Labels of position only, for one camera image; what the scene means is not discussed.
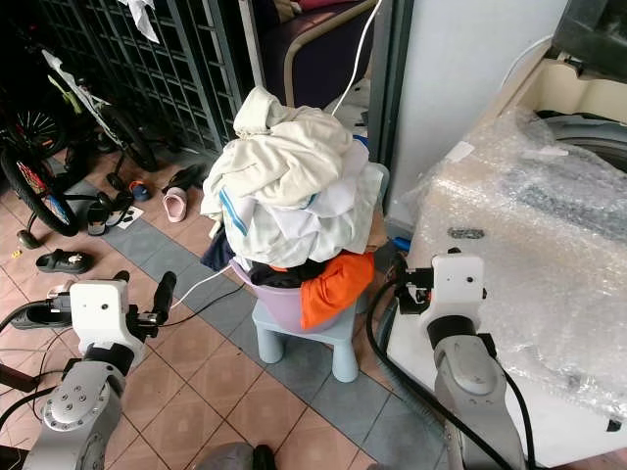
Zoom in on white hanging cloth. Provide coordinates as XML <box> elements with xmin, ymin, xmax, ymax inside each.
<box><xmin>121</xmin><ymin>0</ymin><xmax>162</xmax><ymax>45</ymax></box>

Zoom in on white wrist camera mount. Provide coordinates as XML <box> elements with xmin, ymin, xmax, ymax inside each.
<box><xmin>415</xmin><ymin>252</ymin><xmax>487</xmax><ymax>341</ymax></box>
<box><xmin>70</xmin><ymin>280</ymin><xmax>145</xmax><ymax>375</ymax></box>

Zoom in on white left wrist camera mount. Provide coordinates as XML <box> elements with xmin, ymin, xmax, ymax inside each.
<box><xmin>70</xmin><ymin>280</ymin><xmax>145</xmax><ymax>375</ymax></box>

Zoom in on bubble wrapped white appliance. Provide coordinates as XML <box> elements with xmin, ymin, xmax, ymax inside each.
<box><xmin>384</xmin><ymin>103</ymin><xmax>627</xmax><ymax>467</ymax></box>

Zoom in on blue and orange shoe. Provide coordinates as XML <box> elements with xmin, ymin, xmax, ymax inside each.
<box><xmin>126</xmin><ymin>179</ymin><xmax>151</xmax><ymax>203</ymax></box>

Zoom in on white cable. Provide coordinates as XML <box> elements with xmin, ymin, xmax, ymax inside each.
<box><xmin>330</xmin><ymin>0</ymin><xmax>384</xmax><ymax>119</ymax></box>

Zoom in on purple plastic basin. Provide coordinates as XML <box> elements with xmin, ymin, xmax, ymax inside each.
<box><xmin>229</xmin><ymin>258</ymin><xmax>342</xmax><ymax>337</ymax></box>

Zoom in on pale pink sandal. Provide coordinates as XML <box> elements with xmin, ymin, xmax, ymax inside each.
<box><xmin>47</xmin><ymin>281</ymin><xmax>81</xmax><ymax>301</ymax></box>

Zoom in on dark metal grille gate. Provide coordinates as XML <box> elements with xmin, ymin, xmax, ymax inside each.
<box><xmin>37</xmin><ymin>0</ymin><xmax>253</xmax><ymax>169</ymax></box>

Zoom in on white garment with blue stripe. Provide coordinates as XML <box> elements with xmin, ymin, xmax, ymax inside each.
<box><xmin>201</xmin><ymin>137</ymin><xmax>377</xmax><ymax>272</ymax></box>

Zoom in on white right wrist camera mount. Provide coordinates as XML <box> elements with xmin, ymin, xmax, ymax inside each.
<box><xmin>415</xmin><ymin>252</ymin><xmax>487</xmax><ymax>341</ymax></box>

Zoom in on beige washing machine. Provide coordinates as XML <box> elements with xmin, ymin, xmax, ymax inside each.
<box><xmin>532</xmin><ymin>0</ymin><xmax>627</xmax><ymax>175</ymax></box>

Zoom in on orange garment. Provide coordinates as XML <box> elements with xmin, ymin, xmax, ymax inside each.
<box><xmin>298</xmin><ymin>252</ymin><xmax>374</xmax><ymax>333</ymax></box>

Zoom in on cream crumpled garment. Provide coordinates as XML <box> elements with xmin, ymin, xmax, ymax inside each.
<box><xmin>232</xmin><ymin>86</ymin><xmax>354</xmax><ymax>197</ymax></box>

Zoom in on light blue plastic stool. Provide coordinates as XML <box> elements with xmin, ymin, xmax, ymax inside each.
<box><xmin>251</xmin><ymin>299</ymin><xmax>362</xmax><ymax>385</ymax></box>

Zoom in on black sandal with yellow mark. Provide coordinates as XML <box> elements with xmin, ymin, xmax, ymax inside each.
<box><xmin>34</xmin><ymin>250</ymin><xmax>95</xmax><ymax>276</ymax></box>

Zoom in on black strapped sandals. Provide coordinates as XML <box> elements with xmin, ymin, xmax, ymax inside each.
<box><xmin>85</xmin><ymin>190</ymin><xmax>135</xmax><ymax>237</ymax></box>

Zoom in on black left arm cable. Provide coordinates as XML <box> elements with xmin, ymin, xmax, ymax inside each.
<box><xmin>0</xmin><ymin>294</ymin><xmax>75</xmax><ymax>432</ymax></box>

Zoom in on pink slipper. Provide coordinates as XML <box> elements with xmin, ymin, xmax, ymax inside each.
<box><xmin>162</xmin><ymin>190</ymin><xmax>188</xmax><ymax>224</ymax></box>

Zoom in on grey corrugated drain hose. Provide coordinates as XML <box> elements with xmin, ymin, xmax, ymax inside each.
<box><xmin>368</xmin><ymin>282</ymin><xmax>412</xmax><ymax>393</ymax></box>

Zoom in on black slip-on shoe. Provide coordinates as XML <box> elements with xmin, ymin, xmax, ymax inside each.
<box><xmin>161</xmin><ymin>164</ymin><xmax>208</xmax><ymax>196</ymax></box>

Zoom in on black garment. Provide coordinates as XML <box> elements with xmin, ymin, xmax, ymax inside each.
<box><xmin>245</xmin><ymin>258</ymin><xmax>314</xmax><ymax>293</ymax></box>

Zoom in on grey robot foot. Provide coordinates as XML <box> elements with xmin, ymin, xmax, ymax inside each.
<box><xmin>190</xmin><ymin>442</ymin><xmax>277</xmax><ymax>470</ymax></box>

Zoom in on black clog shoe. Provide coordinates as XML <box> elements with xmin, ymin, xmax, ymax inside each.
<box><xmin>8</xmin><ymin>301</ymin><xmax>75</xmax><ymax>330</ymax></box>

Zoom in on black bicycle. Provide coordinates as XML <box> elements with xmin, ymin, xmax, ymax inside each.
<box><xmin>0</xmin><ymin>47</ymin><xmax>160</xmax><ymax>250</ymax></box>

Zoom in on navy blue garment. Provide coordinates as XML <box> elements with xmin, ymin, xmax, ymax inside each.
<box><xmin>200</xmin><ymin>233</ymin><xmax>238</xmax><ymax>275</ymax></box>

